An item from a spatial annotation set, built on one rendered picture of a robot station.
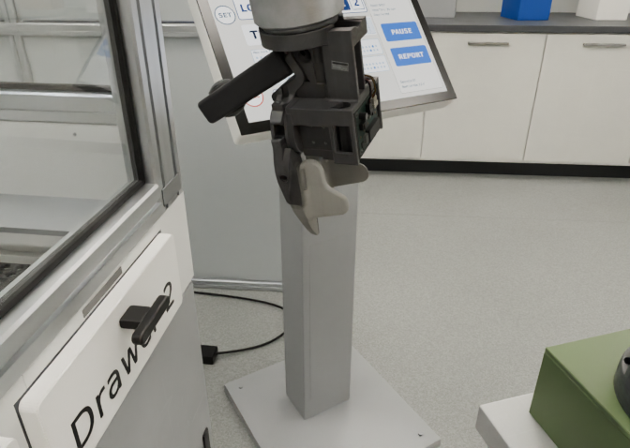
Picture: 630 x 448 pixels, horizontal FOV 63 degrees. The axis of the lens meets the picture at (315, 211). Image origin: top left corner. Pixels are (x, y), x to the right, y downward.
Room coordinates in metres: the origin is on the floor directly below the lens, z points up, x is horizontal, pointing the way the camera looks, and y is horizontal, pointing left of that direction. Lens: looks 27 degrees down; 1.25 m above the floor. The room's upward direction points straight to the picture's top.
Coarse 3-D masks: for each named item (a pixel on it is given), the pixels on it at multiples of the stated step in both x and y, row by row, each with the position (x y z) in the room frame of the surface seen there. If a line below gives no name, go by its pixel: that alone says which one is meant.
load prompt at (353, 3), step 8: (232, 0) 1.06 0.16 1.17; (240, 0) 1.07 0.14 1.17; (248, 0) 1.07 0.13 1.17; (344, 0) 1.18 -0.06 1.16; (352, 0) 1.19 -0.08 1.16; (360, 0) 1.20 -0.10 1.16; (240, 8) 1.05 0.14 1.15; (248, 8) 1.06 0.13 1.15; (344, 8) 1.16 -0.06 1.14; (352, 8) 1.17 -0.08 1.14; (360, 8) 1.18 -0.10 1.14; (240, 16) 1.04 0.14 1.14; (248, 16) 1.05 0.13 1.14
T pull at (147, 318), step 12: (156, 300) 0.46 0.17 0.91; (168, 300) 0.46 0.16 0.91; (132, 312) 0.44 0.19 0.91; (144, 312) 0.44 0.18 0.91; (156, 312) 0.44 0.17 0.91; (120, 324) 0.42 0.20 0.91; (132, 324) 0.42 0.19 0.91; (144, 324) 0.42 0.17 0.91; (156, 324) 0.43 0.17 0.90; (132, 336) 0.40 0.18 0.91; (144, 336) 0.40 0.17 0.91
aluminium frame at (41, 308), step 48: (144, 0) 0.63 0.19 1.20; (144, 48) 0.62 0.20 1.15; (144, 96) 0.60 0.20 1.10; (144, 144) 0.59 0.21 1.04; (144, 192) 0.57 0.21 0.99; (96, 240) 0.45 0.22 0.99; (48, 288) 0.37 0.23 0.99; (96, 288) 0.43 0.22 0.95; (0, 336) 0.31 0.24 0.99; (48, 336) 0.35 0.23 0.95; (0, 384) 0.29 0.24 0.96
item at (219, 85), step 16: (256, 64) 0.45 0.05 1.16; (272, 64) 0.45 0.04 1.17; (224, 80) 0.50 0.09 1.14; (240, 80) 0.46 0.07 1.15; (256, 80) 0.45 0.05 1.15; (272, 80) 0.45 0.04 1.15; (208, 96) 0.48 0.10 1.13; (224, 96) 0.47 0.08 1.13; (240, 96) 0.47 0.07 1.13; (256, 96) 0.46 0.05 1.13; (208, 112) 0.48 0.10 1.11; (224, 112) 0.48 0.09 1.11
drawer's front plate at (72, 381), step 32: (160, 256) 0.54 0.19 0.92; (128, 288) 0.46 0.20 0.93; (160, 288) 0.52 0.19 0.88; (96, 320) 0.40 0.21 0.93; (160, 320) 0.51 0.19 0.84; (64, 352) 0.36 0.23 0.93; (96, 352) 0.38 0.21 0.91; (64, 384) 0.33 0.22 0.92; (96, 384) 0.37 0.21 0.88; (128, 384) 0.42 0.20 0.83; (32, 416) 0.30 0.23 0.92; (64, 416) 0.32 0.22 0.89; (96, 416) 0.36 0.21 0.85
